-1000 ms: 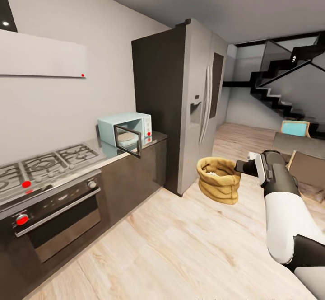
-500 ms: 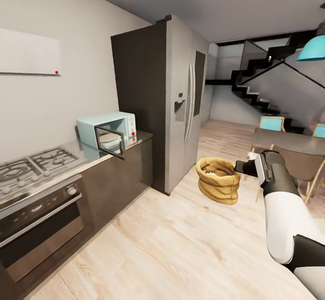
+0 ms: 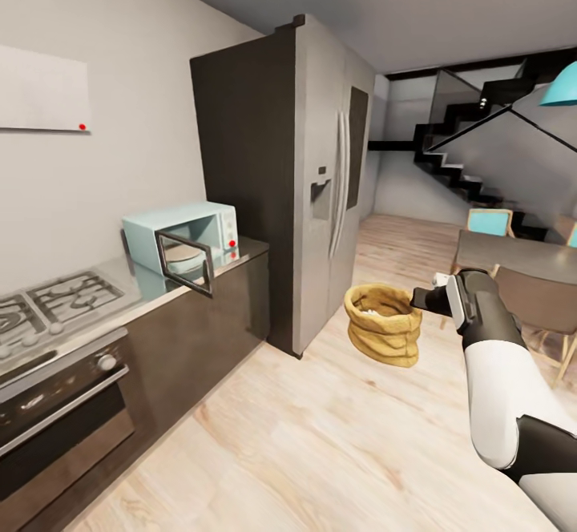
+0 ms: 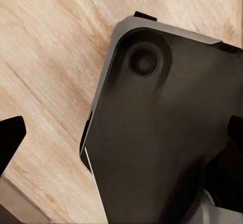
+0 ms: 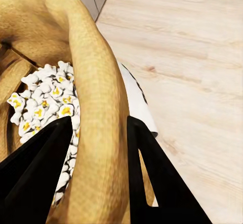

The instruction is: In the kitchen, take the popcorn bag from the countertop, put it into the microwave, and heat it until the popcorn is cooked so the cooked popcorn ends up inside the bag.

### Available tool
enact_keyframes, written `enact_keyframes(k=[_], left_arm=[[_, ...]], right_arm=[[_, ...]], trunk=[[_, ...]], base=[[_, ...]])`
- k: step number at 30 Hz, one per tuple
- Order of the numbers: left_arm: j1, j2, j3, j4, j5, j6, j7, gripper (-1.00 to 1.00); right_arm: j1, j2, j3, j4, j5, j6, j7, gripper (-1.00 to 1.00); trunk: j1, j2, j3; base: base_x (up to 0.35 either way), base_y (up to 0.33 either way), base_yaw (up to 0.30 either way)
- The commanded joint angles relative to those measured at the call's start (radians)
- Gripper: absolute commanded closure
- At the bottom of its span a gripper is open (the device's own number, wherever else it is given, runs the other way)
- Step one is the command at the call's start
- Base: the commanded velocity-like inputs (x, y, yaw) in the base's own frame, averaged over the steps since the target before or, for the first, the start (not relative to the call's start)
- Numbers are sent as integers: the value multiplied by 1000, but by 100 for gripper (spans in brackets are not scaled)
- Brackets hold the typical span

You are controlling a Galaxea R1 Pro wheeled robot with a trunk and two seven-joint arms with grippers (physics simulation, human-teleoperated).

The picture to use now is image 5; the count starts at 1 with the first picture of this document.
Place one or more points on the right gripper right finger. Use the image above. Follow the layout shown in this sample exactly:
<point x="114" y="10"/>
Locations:
<point x="176" y="203"/>

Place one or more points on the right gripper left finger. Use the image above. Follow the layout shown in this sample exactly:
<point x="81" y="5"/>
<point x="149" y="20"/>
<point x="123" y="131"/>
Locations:
<point x="29" y="176"/>

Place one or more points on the popcorn bag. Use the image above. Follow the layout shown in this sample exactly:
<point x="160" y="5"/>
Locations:
<point x="34" y="33"/>

